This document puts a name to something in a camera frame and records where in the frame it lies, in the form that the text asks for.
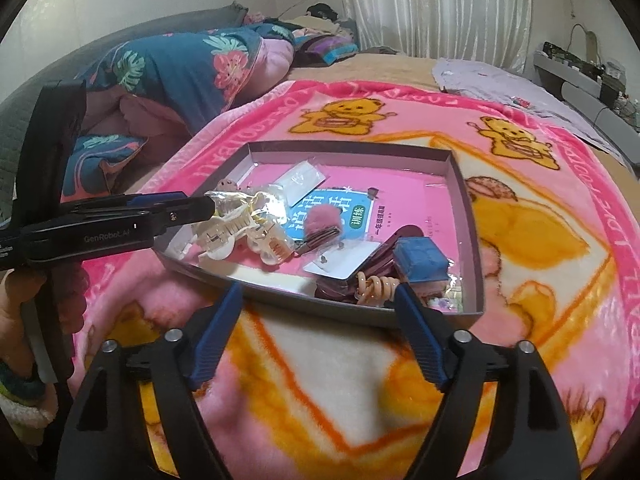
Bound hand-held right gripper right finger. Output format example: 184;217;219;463
395;282;583;480

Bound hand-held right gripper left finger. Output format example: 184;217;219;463
55;282;244;480

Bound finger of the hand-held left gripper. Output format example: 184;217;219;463
62;191;186;218
150;195;217;238

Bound clear plastic jewelry packet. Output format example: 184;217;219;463
207;187;261;211

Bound white hair claw clip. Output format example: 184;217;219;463
192;207;297;267

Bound clear hair claw clip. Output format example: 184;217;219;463
235;187;290;231

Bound peach coil hair tie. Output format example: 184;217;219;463
356;271;401;306

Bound small blue box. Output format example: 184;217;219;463
392;237;448;283

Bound grey cardboard box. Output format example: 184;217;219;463
152;140;487;330

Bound white earring card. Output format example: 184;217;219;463
302;240;383;278

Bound pink fluffy hair clip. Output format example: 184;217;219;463
299;205;346;253

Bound person's left hand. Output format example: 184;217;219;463
0;265;90;366

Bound spotted translucent hair claw clip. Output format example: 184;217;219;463
212;176;251;196

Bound maroon snap hair clip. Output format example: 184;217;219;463
314;224;427;305

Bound blue floral quilt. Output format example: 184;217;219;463
60;27;296;206

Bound pink book with blue label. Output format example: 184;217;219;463
245;160;451;281

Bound pink printed bear blanket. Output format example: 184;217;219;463
70;77;640;480

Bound pile of folded clothes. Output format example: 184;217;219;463
270;2;361;68

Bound lilac bed sheet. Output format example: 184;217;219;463
432;57;631;166

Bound grey bed footboard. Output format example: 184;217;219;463
532;50;640;136

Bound white curtain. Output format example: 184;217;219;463
335;0;533;73

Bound clutter of small electronics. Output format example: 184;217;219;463
542;40;640;111

